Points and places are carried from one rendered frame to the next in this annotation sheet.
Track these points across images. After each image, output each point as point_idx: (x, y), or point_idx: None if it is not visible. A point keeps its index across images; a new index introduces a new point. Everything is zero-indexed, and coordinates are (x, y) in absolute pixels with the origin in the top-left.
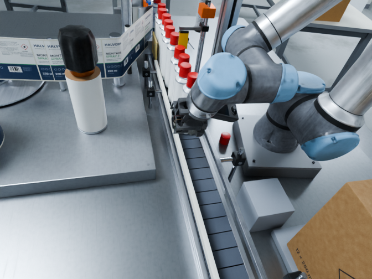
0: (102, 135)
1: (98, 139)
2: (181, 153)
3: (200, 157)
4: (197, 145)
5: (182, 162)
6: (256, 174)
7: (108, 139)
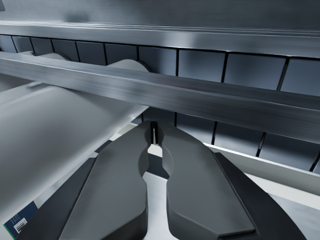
0: (147, 232)
1: (154, 239)
2: (265, 187)
3: (279, 81)
4: (210, 71)
5: (319, 208)
6: None
7: (156, 231)
